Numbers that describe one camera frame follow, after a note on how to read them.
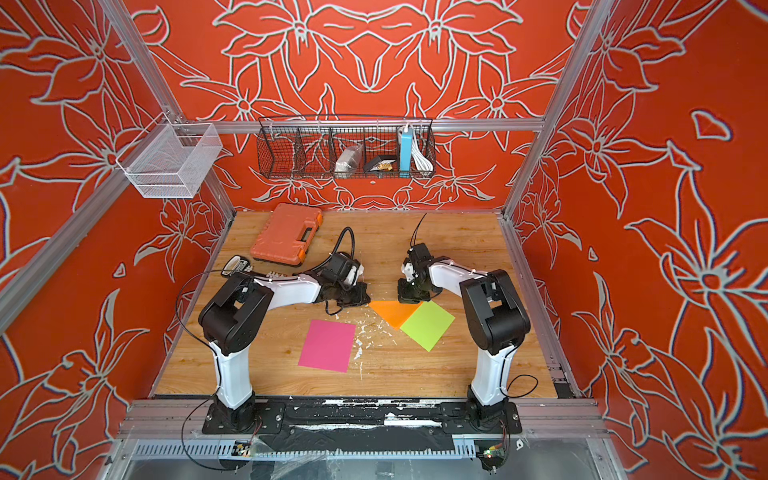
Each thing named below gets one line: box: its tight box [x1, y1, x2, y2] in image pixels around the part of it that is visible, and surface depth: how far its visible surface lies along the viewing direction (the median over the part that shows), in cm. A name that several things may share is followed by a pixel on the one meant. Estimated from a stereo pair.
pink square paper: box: [298, 320, 357, 373], surface depth 87 cm
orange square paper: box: [369, 300, 424, 331], surface depth 94 cm
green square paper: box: [400, 300, 456, 352], surface depth 93 cm
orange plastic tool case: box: [250, 203, 323, 266], surface depth 109 cm
